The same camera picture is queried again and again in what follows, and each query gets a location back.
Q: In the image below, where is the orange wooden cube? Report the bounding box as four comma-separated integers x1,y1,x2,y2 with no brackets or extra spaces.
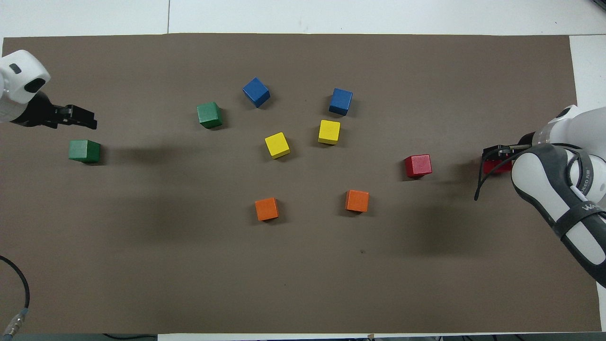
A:
345,189,370,213
255,197,279,222

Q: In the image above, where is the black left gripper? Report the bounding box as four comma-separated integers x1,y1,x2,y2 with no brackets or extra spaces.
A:
9,92,98,130

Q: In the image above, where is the blue wooden cube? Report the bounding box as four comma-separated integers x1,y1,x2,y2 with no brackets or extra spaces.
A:
242,77,271,108
329,88,353,117

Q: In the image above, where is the green wooden cube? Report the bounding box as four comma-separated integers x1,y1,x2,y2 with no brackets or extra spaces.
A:
69,140,101,164
197,102,223,129

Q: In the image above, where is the brown paper table mat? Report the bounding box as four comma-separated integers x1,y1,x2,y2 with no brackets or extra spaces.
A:
0,33,602,334

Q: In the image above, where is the black cable below table edge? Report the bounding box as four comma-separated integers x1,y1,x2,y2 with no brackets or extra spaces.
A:
102,333,158,341

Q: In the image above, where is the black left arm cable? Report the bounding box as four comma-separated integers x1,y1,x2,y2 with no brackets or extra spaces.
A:
0,256,31,337

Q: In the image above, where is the red wooden cube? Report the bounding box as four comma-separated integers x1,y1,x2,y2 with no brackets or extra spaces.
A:
404,154,432,179
483,160,513,176

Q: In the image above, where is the yellow wooden cube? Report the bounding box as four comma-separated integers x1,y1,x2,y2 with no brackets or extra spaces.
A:
318,120,341,145
265,132,291,159

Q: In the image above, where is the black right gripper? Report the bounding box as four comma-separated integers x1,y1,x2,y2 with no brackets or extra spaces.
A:
482,134,535,164

